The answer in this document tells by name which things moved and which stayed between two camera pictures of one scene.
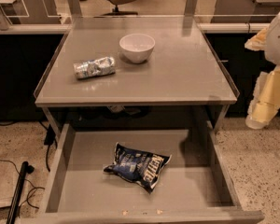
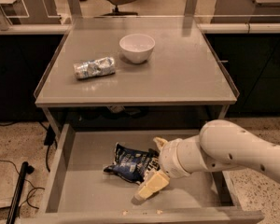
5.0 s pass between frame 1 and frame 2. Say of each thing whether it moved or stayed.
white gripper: moved
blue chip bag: stayed
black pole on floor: stayed
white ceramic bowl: stayed
